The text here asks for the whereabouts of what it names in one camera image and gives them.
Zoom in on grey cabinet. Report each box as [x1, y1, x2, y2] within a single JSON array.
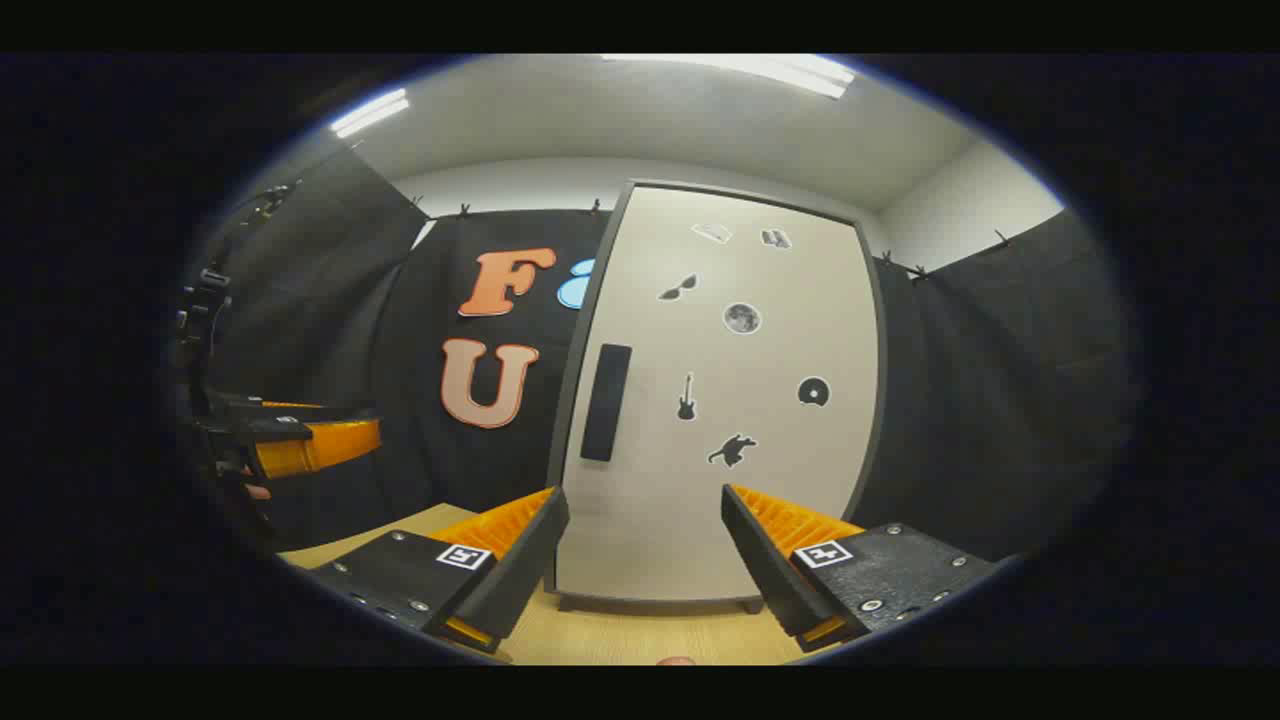
[[545, 178, 891, 616]]

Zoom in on black backdrop cloth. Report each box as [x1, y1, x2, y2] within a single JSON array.
[[185, 140, 1131, 561]]

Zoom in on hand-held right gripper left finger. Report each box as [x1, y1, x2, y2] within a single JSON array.
[[305, 487, 571, 656]]

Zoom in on ceiling light strip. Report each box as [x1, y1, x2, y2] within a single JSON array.
[[330, 88, 411, 139]]

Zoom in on white cabinet door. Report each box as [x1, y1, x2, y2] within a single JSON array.
[[555, 185, 881, 601]]

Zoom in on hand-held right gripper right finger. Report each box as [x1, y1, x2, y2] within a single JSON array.
[[721, 484, 1001, 641]]

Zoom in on black door handle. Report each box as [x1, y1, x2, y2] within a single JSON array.
[[580, 343, 634, 463]]

